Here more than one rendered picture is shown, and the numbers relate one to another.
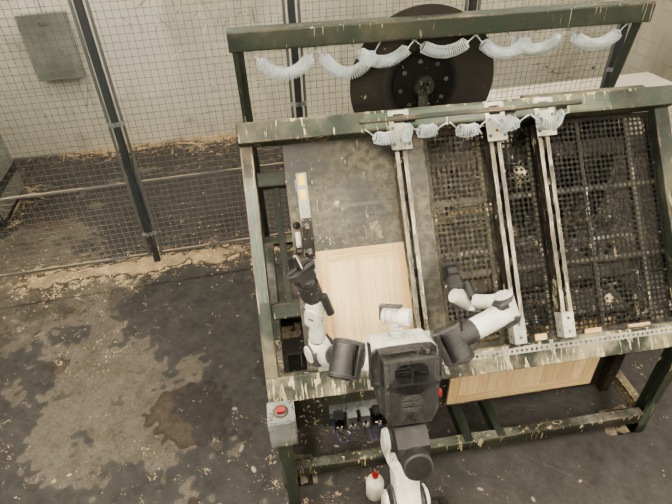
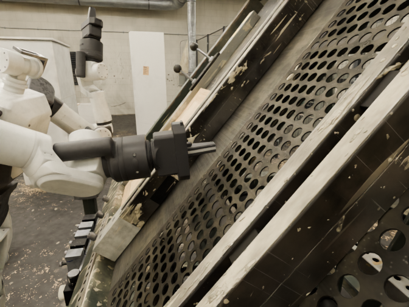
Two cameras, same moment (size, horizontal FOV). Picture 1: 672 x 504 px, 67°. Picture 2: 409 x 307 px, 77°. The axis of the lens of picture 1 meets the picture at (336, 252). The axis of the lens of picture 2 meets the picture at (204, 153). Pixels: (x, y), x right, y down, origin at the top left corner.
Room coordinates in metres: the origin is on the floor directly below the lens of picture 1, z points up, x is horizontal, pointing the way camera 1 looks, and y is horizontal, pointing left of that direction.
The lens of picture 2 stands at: (1.89, -1.05, 1.39)
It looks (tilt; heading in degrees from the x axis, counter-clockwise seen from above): 18 degrees down; 86
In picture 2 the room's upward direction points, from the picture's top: straight up
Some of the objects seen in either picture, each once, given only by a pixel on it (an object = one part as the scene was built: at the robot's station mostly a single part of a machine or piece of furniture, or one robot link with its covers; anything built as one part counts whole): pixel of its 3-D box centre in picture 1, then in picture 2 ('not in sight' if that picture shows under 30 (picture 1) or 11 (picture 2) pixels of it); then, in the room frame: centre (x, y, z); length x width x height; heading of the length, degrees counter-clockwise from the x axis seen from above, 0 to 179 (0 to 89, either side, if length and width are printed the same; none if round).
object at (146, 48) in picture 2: not in sight; (149, 92); (1.20, 4.08, 1.03); 0.61 x 0.58 x 2.05; 101
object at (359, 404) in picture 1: (376, 416); (84, 256); (1.47, -0.16, 0.69); 0.50 x 0.14 x 0.24; 97
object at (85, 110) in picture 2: not in sight; (89, 119); (-0.29, 4.91, 0.36); 0.58 x 0.45 x 0.72; 11
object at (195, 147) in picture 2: not in sight; (200, 144); (1.92, -0.53, 1.25); 0.06 x 0.03 x 0.02; 7
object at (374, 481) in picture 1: (375, 484); not in sight; (1.45, -0.16, 0.10); 0.10 x 0.10 x 0.20
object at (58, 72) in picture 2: not in sight; (48, 113); (0.08, 2.49, 0.88); 0.90 x 0.60 x 1.75; 101
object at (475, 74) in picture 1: (423, 85); not in sight; (2.72, -0.51, 1.85); 0.80 x 0.06 x 0.80; 97
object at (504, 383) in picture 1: (527, 361); not in sight; (1.91, -1.06, 0.52); 0.90 x 0.02 x 0.55; 97
